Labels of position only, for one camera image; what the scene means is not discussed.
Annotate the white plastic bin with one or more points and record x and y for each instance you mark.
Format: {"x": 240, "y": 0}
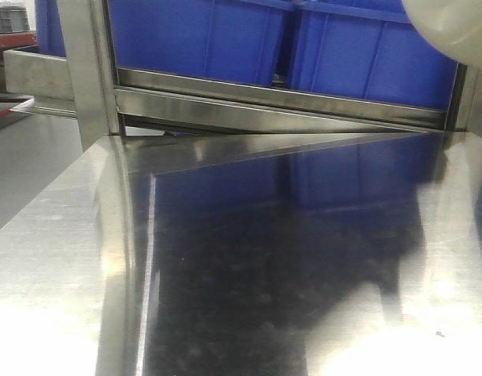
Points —
{"x": 452, "y": 27}

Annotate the blue crate left on shelf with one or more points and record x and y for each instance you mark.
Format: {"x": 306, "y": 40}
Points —
{"x": 237, "y": 41}

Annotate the blue crate on shelf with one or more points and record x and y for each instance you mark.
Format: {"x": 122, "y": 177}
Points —
{"x": 367, "y": 50}
{"x": 237, "y": 41}

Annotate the blue crate right on shelf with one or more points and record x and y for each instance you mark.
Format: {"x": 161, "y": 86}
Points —
{"x": 367, "y": 50}

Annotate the blue crate far left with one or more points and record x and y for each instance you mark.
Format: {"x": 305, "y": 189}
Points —
{"x": 48, "y": 28}

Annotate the red metal rack beam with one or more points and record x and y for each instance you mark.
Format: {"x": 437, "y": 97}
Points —
{"x": 16, "y": 40}

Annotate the grey crate in background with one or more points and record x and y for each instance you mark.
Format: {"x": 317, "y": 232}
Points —
{"x": 13, "y": 17}

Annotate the stainless steel shelf frame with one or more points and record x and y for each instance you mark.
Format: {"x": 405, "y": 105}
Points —
{"x": 89, "y": 85}

